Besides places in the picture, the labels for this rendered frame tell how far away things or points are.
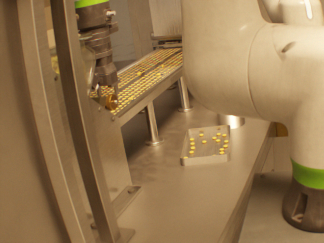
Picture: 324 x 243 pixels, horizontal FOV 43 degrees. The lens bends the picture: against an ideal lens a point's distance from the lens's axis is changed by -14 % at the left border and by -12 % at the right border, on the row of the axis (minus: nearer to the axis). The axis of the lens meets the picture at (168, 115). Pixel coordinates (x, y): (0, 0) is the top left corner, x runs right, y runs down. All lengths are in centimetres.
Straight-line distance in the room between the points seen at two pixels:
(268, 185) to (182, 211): 26
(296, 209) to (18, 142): 38
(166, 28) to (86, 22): 75
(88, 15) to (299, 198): 64
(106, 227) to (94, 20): 46
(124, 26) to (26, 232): 526
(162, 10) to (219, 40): 115
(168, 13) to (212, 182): 86
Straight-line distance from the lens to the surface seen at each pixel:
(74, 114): 72
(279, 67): 51
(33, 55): 60
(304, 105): 51
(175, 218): 88
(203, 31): 58
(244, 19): 58
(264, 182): 71
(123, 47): 585
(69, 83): 71
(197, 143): 121
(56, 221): 68
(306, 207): 56
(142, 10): 182
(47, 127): 62
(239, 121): 129
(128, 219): 90
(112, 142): 96
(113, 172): 96
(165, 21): 172
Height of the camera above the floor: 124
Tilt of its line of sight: 18 degrees down
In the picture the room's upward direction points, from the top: 9 degrees counter-clockwise
